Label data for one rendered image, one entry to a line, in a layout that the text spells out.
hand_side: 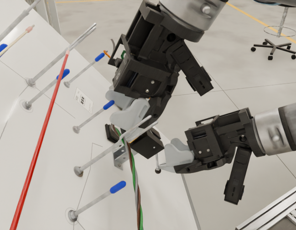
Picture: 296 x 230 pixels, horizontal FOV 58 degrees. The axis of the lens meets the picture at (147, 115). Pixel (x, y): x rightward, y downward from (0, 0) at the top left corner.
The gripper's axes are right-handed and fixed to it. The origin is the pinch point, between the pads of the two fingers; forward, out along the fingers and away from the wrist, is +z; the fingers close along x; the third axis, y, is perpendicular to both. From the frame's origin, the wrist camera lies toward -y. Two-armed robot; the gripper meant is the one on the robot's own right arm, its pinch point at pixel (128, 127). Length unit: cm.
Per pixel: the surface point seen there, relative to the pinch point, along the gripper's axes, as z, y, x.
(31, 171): -9.7, 16.6, 18.5
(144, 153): 3.5, -4.6, 2.0
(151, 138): -0.3, -3.8, 2.0
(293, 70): 20, -273, -191
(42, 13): 17, 14, -73
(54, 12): 27, 7, -104
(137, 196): -4.9, 4.7, 16.7
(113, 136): 7.1, -1.0, -4.6
